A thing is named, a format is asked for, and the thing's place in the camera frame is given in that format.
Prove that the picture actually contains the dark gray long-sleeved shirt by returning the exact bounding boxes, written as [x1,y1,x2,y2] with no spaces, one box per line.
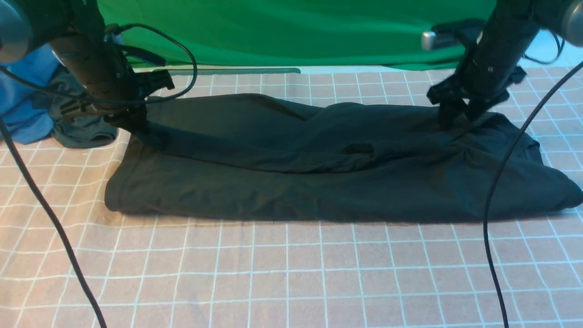
[104,93,583,224]

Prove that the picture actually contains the pink checkered tablecloth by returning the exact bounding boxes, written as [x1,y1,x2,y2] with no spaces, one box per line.
[0,68,583,328]

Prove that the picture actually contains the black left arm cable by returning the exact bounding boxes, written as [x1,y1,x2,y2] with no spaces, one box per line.
[0,23,199,328]

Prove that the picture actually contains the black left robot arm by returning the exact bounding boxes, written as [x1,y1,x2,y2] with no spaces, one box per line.
[0,0,174,134]

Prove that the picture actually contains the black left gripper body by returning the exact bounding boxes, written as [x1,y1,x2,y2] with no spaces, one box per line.
[58,43,175,120]

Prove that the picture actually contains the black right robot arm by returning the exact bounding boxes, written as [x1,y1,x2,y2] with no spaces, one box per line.
[421,0,583,129]

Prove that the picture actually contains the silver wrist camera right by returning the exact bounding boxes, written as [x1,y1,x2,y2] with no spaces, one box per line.
[421,19,486,51]

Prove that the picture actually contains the green ruler strip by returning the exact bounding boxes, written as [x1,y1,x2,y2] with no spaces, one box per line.
[155,68,302,76]

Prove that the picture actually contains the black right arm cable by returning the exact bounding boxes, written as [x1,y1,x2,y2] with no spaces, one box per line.
[483,32,583,328]

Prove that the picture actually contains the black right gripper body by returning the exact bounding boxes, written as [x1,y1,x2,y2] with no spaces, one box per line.
[427,55,526,106]

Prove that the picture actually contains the dark crumpled garment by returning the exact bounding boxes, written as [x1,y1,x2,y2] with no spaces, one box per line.
[32,64,118,149]

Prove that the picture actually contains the blue garment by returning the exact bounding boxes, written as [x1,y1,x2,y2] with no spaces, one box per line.
[0,45,60,144]

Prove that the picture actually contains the green backdrop cloth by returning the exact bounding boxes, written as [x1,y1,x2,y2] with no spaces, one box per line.
[98,0,495,70]

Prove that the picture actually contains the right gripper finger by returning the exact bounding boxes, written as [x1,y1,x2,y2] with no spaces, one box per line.
[437,102,468,130]
[465,100,494,121]

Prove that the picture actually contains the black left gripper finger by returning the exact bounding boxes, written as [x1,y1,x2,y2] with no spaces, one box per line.
[106,112,148,135]

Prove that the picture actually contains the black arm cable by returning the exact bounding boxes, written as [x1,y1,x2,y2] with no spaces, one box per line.
[0,23,199,328]
[483,32,583,328]

